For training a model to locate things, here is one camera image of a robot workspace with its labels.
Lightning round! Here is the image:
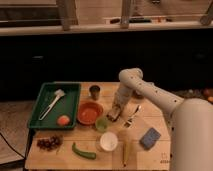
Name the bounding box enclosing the silver metal fork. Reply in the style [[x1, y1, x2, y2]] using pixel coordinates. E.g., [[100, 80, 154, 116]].
[[124, 105, 141, 128]]

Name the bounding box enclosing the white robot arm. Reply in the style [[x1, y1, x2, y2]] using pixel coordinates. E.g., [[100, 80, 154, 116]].
[[107, 68, 213, 171]]

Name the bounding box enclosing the blue eraser sponge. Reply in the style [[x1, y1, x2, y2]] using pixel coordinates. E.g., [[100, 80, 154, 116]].
[[140, 127, 161, 150]]

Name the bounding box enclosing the dark grape bunch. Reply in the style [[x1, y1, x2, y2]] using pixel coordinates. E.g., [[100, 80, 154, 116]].
[[37, 135, 63, 151]]

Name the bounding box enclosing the green plastic tray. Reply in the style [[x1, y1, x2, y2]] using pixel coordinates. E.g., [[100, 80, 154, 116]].
[[28, 83, 81, 130]]

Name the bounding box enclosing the orange plastic bowl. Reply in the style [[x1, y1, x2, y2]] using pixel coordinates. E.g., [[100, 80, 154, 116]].
[[77, 102, 103, 125]]

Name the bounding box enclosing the green cucumber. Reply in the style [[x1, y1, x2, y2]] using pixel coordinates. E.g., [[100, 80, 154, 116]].
[[72, 142, 96, 160]]

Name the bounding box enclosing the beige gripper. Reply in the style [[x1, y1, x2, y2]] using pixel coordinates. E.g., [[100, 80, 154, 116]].
[[107, 96, 125, 122]]

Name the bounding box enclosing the small green cup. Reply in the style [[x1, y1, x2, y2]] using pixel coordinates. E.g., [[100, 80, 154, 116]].
[[95, 117, 108, 132]]

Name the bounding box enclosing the small dark jar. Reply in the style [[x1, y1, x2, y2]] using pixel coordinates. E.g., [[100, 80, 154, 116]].
[[133, 91, 144, 99]]

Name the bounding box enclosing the orange peach fruit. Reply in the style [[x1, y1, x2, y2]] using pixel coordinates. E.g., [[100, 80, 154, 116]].
[[57, 115, 70, 126]]

